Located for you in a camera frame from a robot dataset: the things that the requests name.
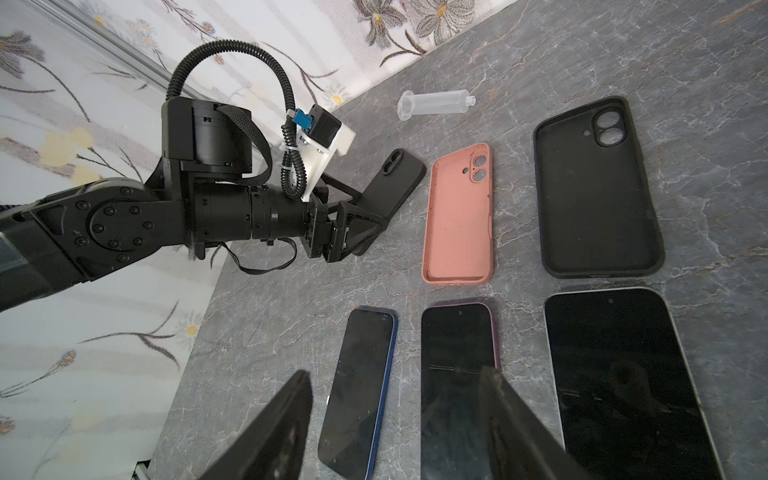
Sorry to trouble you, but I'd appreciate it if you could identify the black left corrugated cable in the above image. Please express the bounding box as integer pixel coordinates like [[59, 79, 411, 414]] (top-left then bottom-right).
[[165, 39, 308, 201]]

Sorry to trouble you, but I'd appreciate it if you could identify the clear plastic tube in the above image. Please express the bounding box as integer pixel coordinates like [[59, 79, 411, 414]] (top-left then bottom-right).
[[396, 90, 476, 121]]

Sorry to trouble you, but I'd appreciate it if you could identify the phone with pink case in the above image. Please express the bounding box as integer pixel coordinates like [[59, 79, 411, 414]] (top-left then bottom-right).
[[420, 300, 500, 479]]

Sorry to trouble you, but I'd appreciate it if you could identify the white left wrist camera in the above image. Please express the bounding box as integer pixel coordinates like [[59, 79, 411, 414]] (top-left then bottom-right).
[[281, 104, 356, 203]]

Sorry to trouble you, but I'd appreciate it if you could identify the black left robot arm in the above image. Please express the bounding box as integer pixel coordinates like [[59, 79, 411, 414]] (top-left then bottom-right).
[[1, 97, 388, 310]]

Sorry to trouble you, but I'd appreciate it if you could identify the pink phone case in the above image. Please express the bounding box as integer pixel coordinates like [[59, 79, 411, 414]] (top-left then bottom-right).
[[422, 143, 494, 285]]

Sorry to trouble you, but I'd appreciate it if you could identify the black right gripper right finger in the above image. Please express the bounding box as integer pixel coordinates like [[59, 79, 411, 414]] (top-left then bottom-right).
[[479, 366, 590, 480]]

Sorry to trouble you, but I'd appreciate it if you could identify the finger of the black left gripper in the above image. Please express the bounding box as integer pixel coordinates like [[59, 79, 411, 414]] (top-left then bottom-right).
[[335, 202, 389, 258], [322, 173, 383, 219]]

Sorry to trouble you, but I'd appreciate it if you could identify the black phone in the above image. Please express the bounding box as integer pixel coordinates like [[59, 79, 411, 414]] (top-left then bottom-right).
[[544, 288, 724, 479], [317, 306, 398, 479]]

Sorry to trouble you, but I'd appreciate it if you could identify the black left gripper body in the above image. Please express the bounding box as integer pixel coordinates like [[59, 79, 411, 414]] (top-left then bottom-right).
[[301, 200, 360, 263]]

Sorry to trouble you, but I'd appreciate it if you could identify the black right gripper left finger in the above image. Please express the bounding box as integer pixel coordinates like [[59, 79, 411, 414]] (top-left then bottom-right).
[[202, 370, 313, 479]]

